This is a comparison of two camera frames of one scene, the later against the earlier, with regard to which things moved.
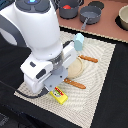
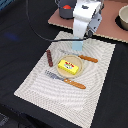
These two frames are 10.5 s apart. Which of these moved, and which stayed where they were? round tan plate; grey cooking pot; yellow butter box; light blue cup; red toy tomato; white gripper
Moved: yellow butter box; white gripper
Stayed: grey cooking pot; light blue cup; red toy tomato; round tan plate
